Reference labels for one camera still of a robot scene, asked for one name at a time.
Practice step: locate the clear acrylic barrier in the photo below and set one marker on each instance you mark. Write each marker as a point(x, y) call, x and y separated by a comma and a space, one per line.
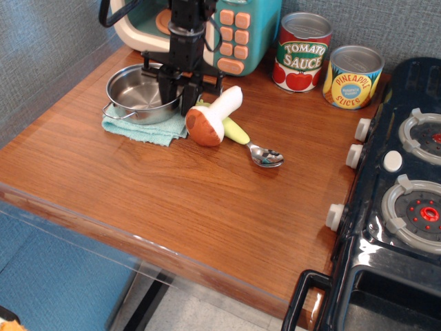
point(215, 259)

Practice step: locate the teal toy microwave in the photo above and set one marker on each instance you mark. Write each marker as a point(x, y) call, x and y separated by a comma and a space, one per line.
point(246, 29)

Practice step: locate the plush mushroom toy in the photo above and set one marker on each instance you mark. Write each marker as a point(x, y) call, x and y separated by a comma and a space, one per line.
point(205, 123)

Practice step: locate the pineapple slices can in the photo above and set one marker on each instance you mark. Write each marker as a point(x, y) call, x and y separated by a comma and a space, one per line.
point(352, 76)

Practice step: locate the spoon with green handle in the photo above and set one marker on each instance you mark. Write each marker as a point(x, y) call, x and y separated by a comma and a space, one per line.
point(263, 157)

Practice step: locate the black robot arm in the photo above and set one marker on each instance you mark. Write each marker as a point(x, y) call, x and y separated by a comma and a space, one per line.
point(191, 15)

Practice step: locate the light blue towel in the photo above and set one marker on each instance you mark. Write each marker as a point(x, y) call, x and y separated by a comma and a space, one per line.
point(161, 134)

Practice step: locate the stainless steel pot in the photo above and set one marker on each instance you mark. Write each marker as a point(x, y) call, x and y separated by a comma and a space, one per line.
point(134, 97)

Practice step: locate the dark toy stove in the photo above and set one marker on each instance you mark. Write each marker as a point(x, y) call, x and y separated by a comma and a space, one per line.
point(386, 258)

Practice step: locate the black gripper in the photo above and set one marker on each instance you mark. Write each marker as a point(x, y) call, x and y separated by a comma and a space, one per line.
point(182, 70)

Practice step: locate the tomato sauce can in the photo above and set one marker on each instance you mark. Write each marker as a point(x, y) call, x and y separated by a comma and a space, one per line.
point(303, 44)

